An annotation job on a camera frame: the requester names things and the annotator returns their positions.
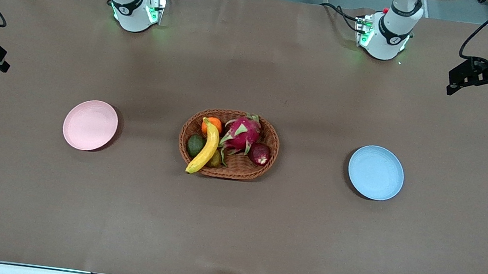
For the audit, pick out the green avocado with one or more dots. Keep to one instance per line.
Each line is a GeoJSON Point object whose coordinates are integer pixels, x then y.
{"type": "Point", "coordinates": [195, 145]}

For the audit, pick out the yellow banana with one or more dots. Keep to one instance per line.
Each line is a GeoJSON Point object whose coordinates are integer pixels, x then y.
{"type": "Point", "coordinates": [210, 144]}

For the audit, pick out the brown kiwi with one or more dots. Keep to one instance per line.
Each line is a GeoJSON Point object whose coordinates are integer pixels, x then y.
{"type": "Point", "coordinates": [216, 160]}

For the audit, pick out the brown wicker basket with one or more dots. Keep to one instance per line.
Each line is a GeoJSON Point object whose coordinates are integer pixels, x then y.
{"type": "Point", "coordinates": [240, 167]}

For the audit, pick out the blue round plate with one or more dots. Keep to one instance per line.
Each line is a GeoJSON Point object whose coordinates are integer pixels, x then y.
{"type": "Point", "coordinates": [375, 172]}

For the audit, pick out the red apple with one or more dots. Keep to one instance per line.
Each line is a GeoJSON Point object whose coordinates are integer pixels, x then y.
{"type": "Point", "coordinates": [259, 154]}

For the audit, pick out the pink round plate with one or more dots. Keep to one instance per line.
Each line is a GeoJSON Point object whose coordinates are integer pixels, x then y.
{"type": "Point", "coordinates": [89, 125]}

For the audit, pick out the pink dragon fruit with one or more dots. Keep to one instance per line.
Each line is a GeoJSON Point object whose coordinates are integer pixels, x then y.
{"type": "Point", "coordinates": [242, 134]}

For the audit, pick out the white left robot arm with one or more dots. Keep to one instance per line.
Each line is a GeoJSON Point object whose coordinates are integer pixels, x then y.
{"type": "Point", "coordinates": [389, 34]}

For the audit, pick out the table cover sheet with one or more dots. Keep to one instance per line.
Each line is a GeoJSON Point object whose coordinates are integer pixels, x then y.
{"type": "Point", "coordinates": [31, 199]}

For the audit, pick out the orange fruit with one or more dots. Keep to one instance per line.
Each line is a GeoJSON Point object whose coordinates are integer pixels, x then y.
{"type": "Point", "coordinates": [217, 123]}

